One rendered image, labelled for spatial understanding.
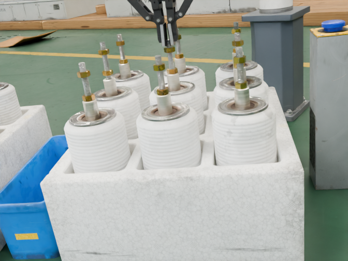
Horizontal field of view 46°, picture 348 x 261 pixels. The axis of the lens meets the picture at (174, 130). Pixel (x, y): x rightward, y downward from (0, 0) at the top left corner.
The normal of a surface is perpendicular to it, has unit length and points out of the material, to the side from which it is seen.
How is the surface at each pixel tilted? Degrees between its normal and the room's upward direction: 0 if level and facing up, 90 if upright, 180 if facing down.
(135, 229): 90
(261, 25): 90
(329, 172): 90
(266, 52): 90
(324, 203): 0
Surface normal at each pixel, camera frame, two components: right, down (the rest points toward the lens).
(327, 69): -0.12, 0.39
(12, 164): 0.99, -0.07
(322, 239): -0.12, -0.92
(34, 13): -0.58, 0.38
